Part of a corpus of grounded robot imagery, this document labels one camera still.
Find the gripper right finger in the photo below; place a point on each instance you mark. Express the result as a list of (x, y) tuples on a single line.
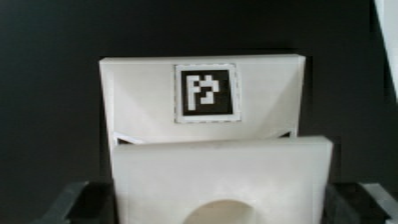
[(359, 204)]

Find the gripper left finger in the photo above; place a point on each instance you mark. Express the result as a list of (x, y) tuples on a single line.
[(82, 206)]

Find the white lamp base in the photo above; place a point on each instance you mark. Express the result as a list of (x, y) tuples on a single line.
[(214, 166)]

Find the white U-shaped fence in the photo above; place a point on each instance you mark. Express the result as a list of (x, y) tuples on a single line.
[(388, 19)]

